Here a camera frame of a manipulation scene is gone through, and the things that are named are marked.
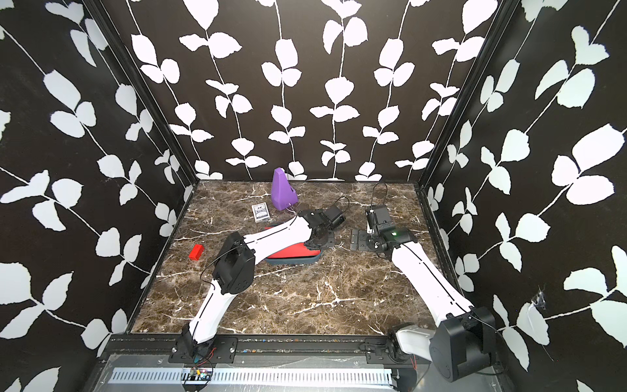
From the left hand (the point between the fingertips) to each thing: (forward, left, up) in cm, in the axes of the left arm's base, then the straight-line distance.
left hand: (329, 241), depth 92 cm
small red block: (0, +52, -4) cm, 52 cm away
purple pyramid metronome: (+22, +19, +2) cm, 29 cm away
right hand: (-3, -11, +9) cm, 15 cm away
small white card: (+20, +29, -5) cm, 36 cm away
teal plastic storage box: (-5, +14, -6) cm, 16 cm away
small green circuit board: (-39, +42, -7) cm, 58 cm away
